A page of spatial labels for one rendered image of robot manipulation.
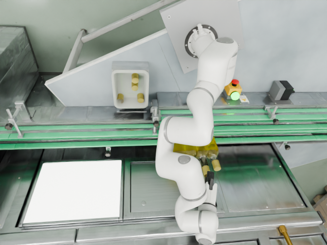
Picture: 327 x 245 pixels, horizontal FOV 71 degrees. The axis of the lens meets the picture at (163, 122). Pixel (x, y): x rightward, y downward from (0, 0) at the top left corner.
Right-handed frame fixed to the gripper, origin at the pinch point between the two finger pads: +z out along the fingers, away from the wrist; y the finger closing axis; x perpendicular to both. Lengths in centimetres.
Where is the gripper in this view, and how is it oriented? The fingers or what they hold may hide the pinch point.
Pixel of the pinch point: (209, 178)
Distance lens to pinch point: 110.0
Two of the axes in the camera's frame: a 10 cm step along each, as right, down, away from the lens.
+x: -9.8, -1.9, 1.0
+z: 2.0, -6.3, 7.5
